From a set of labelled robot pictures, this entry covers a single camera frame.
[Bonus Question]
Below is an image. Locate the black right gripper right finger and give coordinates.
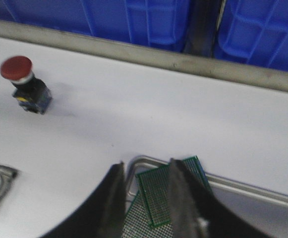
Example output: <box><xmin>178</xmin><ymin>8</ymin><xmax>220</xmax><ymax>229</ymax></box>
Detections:
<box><xmin>168</xmin><ymin>159</ymin><xmax>268</xmax><ymax>238</ymax></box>

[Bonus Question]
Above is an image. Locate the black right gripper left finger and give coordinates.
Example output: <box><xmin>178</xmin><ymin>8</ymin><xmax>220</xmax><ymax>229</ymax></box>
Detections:
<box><xmin>42</xmin><ymin>162</ymin><xmax>125</xmax><ymax>238</ymax></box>

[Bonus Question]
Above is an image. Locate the green perforated circuit board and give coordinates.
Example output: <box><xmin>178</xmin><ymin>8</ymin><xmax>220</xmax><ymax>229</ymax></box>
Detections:
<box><xmin>121</xmin><ymin>191</ymin><xmax>173</xmax><ymax>238</ymax></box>

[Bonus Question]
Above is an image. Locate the silver metal tray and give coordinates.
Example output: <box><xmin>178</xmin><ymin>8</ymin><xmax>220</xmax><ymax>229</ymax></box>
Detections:
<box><xmin>126</xmin><ymin>156</ymin><xmax>288</xmax><ymax>238</ymax></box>

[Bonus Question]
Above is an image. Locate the red emergency stop button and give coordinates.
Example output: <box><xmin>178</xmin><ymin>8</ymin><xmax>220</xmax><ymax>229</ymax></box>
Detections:
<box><xmin>0</xmin><ymin>56</ymin><xmax>53</xmax><ymax>115</ymax></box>

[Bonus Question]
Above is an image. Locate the centre blue plastic crate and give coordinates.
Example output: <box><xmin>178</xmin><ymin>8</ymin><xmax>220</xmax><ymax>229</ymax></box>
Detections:
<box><xmin>0</xmin><ymin>0</ymin><xmax>191</xmax><ymax>52</ymax></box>

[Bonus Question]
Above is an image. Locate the blue plastic crate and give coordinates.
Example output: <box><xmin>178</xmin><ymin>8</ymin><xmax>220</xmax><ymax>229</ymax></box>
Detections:
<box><xmin>214</xmin><ymin>0</ymin><xmax>288</xmax><ymax>71</ymax></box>
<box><xmin>0</xmin><ymin>0</ymin><xmax>191</xmax><ymax>52</ymax></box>

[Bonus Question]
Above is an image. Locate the right blue plastic crate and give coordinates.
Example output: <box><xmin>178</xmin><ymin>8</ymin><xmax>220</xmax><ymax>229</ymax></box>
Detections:
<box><xmin>214</xmin><ymin>0</ymin><xmax>288</xmax><ymax>71</ymax></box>

